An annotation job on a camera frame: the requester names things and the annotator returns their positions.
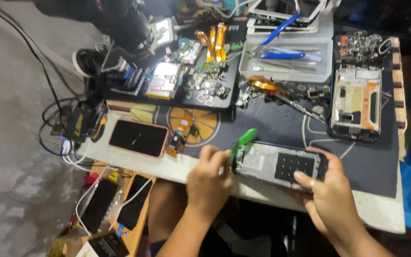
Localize person's left hand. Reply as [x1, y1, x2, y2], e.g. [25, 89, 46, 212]
[186, 144, 234, 219]

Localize person's right hand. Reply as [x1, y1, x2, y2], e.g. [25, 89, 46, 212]
[293, 146, 365, 247]

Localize green plastic screwdriver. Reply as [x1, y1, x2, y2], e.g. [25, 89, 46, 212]
[229, 128, 259, 168]

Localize phone frame black pad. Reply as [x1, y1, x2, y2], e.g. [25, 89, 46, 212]
[232, 141, 329, 193]

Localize small flex board connector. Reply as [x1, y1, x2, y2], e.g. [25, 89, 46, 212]
[166, 129, 187, 158]

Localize dark lemon print work mat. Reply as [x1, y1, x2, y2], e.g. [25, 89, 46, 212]
[106, 96, 399, 198]

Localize black parts tray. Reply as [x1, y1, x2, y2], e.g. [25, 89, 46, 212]
[102, 21, 249, 111]

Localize person's leg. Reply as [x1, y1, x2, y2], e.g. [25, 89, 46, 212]
[147, 178, 189, 247]

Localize heap of small metal shields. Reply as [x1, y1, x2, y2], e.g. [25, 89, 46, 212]
[184, 62, 232, 107]

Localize pink-cased black smartphone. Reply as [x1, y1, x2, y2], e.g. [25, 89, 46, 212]
[107, 119, 171, 159]

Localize phone circuit board with battery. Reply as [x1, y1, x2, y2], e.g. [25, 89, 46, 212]
[145, 62, 186, 100]

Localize wooden stool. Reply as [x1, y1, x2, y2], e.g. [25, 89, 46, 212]
[61, 161, 157, 257]

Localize clear plastic tool tray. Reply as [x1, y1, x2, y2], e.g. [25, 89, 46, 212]
[238, 35, 334, 84]

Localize metal tweezers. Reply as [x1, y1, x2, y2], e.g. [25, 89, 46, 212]
[253, 59, 317, 72]

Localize black phone in clear bag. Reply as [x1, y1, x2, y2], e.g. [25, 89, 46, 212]
[77, 178, 121, 235]

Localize black yellow charger block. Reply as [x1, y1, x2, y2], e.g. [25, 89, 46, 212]
[63, 103, 108, 144]

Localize black white carton box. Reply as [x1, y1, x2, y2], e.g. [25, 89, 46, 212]
[75, 232, 130, 257]

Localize white phone screen frames stack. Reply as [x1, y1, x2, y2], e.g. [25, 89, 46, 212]
[246, 0, 331, 35]

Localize black microscope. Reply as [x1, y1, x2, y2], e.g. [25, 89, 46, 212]
[34, 0, 178, 69]

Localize heap of metal phone parts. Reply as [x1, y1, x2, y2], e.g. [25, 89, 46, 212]
[337, 30, 392, 65]

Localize orange flex cable strip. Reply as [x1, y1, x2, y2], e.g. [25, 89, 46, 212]
[247, 75, 292, 99]

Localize orange flex cables bundle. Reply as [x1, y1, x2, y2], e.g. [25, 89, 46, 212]
[196, 22, 228, 63]

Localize blue-handled pliers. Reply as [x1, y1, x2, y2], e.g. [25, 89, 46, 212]
[250, 14, 306, 60]

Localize white cable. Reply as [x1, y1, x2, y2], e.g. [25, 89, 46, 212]
[62, 141, 153, 238]

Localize opened phone frame orange flex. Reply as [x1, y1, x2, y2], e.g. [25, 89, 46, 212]
[328, 64, 383, 143]

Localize black cable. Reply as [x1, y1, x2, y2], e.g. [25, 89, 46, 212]
[0, 0, 71, 129]

